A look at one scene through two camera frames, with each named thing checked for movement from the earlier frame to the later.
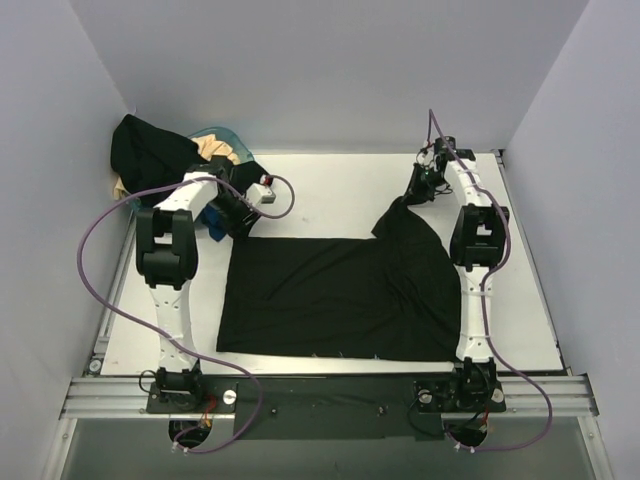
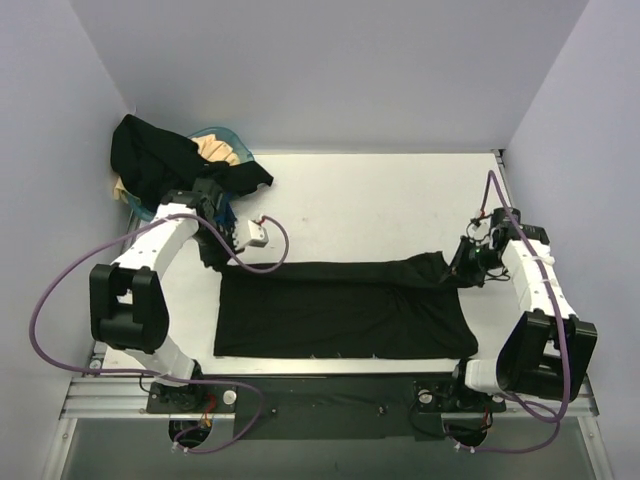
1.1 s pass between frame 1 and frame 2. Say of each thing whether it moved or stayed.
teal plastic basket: stayed
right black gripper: moved
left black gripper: moved
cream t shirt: stayed
